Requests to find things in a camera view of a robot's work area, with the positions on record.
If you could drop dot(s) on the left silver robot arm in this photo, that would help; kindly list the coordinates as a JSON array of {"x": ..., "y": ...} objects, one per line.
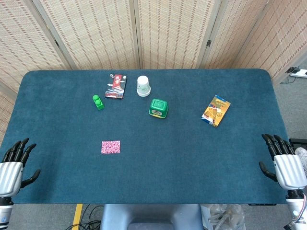
[{"x": 4, "y": 213}]

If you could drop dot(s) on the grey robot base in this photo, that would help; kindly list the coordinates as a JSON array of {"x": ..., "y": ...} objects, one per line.
[{"x": 144, "y": 215}]

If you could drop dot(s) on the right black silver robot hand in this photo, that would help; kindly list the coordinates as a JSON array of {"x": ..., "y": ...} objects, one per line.
[{"x": 289, "y": 170}]

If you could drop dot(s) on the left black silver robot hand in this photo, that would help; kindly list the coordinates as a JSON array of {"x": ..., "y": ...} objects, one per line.
[{"x": 10, "y": 172}]

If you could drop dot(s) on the woven folding screen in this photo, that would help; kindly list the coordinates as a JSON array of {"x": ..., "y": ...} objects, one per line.
[{"x": 96, "y": 31}]

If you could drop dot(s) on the green toy brick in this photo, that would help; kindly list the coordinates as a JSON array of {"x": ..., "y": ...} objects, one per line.
[{"x": 98, "y": 104}]

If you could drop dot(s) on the grey white shoe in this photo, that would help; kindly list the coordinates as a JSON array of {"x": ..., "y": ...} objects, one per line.
[{"x": 302, "y": 152}]

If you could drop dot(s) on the blue felt table cover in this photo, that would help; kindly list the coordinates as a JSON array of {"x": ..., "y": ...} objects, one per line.
[{"x": 168, "y": 155}]

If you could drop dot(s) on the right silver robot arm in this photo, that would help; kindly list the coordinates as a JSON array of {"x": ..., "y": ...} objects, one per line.
[{"x": 297, "y": 206}]

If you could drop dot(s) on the yellow blue snack box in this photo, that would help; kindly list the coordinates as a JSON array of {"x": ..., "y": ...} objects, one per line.
[{"x": 216, "y": 111}]

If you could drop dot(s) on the pink patterned paper square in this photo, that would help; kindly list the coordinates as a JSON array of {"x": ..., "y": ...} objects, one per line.
[{"x": 110, "y": 147}]

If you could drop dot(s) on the white power strip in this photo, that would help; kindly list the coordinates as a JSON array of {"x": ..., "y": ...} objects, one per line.
[{"x": 299, "y": 73}]

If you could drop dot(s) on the black screen hinge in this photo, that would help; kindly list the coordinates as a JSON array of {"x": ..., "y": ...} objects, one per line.
[
  {"x": 56, "y": 43},
  {"x": 208, "y": 43}
]

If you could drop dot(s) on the yellow floor tape strip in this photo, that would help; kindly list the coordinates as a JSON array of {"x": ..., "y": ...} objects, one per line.
[{"x": 77, "y": 216}]

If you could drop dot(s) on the black power plug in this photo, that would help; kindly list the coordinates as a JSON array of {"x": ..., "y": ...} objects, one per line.
[{"x": 291, "y": 70}]

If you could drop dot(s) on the white paper cups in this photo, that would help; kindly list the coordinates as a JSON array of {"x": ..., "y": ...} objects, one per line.
[{"x": 143, "y": 85}]

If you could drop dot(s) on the green container with yellow base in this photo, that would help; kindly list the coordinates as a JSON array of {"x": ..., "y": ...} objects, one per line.
[{"x": 158, "y": 106}]

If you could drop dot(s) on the dark red printed box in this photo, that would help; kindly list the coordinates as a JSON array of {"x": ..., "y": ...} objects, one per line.
[{"x": 116, "y": 86}]

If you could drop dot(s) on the clear plastic bag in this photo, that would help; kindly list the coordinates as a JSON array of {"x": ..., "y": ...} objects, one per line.
[{"x": 225, "y": 215}]

